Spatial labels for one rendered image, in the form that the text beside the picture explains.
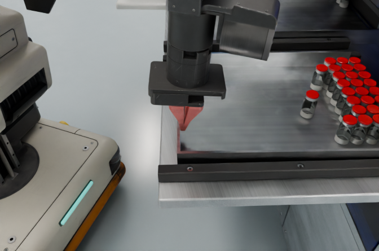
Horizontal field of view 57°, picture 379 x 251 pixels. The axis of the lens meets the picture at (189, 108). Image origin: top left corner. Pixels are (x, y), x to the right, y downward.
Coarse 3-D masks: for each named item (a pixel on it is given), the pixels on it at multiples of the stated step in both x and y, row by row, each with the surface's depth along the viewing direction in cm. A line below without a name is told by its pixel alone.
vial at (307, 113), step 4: (304, 100) 57; (308, 100) 57; (312, 100) 56; (316, 100) 57; (304, 104) 57; (308, 104) 57; (312, 104) 56; (316, 104) 57; (304, 108) 58; (308, 108) 57; (312, 108) 57; (300, 112) 59; (304, 112) 58; (308, 112) 57; (312, 112) 58; (304, 116) 58; (308, 116) 58; (312, 116) 58
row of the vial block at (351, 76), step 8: (336, 64) 65; (344, 64) 62; (344, 72) 62; (352, 72) 61; (352, 80) 59; (360, 80) 59; (352, 88) 59; (360, 88) 57; (360, 96) 57; (368, 96) 56; (360, 104) 56; (368, 104) 55; (368, 112) 53; (376, 112) 53; (376, 120) 51; (376, 128) 52; (368, 136) 53; (376, 136) 53
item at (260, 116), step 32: (224, 64) 69; (256, 64) 70; (288, 64) 70; (256, 96) 63; (288, 96) 63; (320, 96) 63; (192, 128) 57; (224, 128) 57; (256, 128) 57; (288, 128) 57; (320, 128) 57; (192, 160) 49; (224, 160) 49; (256, 160) 50; (288, 160) 50; (320, 160) 50
